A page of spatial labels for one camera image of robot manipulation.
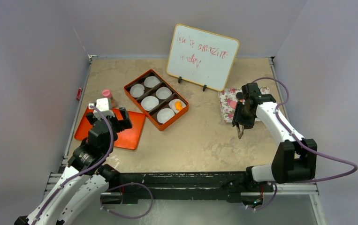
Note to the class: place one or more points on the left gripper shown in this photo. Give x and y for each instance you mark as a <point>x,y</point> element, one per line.
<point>123,123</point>

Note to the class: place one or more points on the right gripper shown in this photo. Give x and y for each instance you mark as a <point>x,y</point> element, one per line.
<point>248,123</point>

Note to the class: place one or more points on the pink round cookie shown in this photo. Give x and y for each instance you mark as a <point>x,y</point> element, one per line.
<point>232,104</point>

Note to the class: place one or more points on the metal tongs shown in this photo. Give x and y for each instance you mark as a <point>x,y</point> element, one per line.
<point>240,130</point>

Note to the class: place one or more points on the orange fish cookie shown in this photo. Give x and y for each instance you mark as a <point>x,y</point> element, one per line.
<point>178,106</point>

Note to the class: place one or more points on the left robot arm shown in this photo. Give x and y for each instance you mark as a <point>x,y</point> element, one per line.
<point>84,162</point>

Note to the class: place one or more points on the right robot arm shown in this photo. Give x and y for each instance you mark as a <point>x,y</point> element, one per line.
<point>292,162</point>

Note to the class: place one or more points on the black round cookie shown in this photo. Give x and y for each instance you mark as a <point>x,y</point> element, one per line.
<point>239,96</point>

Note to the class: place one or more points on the orange tin lid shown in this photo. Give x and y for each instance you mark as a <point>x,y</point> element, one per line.
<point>127,139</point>

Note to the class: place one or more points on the floral rectangular tray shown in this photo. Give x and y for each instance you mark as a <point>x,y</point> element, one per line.
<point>225,96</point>

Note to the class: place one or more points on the white paper cup middle-left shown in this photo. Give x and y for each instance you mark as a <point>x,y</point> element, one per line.
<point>149,103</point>

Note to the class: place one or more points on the pink cap sprinkle bottle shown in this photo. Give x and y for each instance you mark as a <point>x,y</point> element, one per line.
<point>108,94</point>

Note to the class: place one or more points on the white paper cup far-left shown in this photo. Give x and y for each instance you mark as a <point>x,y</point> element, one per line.
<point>137,90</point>

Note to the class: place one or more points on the orange cookie tin box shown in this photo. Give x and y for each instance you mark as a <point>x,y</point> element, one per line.
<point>152,114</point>

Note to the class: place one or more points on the white paper cup near-left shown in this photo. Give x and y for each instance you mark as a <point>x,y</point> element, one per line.
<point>164,115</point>

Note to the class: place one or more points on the white paper cup far-right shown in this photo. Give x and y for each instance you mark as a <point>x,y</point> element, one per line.
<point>151,81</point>

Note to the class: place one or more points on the white paper cup middle-right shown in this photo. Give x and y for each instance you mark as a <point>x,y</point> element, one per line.
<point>163,93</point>

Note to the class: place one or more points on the small red box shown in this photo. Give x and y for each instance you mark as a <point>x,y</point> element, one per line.
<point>79,93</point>

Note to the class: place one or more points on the white paper cup near-right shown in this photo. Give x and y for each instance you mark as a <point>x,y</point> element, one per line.
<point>172,105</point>

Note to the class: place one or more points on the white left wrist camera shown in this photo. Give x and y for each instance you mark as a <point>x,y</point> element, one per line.
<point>101,106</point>

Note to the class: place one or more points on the white board yellow frame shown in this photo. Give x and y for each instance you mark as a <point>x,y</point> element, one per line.
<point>201,57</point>

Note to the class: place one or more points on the black metal base rail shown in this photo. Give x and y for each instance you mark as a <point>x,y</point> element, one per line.
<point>232,187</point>

